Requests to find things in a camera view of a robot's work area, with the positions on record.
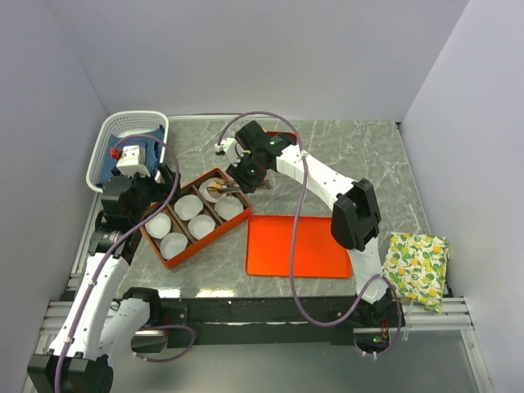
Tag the black aluminium base frame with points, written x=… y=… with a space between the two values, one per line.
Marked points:
x=246 y=321

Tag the orange cookie box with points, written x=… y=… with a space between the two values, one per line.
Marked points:
x=179 y=226

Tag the white paper cup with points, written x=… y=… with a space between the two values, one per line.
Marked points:
x=200 y=226
x=188 y=207
x=228 y=207
x=210 y=197
x=173 y=244
x=159 y=226

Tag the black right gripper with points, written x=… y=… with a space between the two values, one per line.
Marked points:
x=248 y=185

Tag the lemon print cloth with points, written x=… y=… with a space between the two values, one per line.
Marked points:
x=416 y=264

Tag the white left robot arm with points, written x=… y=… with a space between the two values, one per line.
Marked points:
x=82 y=355

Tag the dark red serving tray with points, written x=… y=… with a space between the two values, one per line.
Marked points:
x=282 y=135

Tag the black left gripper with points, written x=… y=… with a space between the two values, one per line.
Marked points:
x=162 y=190

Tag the orange biscuit cookie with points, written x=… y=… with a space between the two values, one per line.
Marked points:
x=214 y=188

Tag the metal serving tongs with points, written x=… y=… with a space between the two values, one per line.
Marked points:
x=227 y=186

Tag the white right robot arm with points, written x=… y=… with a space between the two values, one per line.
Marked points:
x=355 y=212

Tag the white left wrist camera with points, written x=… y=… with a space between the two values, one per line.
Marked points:
x=130 y=160

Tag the orange box lid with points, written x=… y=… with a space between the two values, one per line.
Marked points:
x=317 y=254

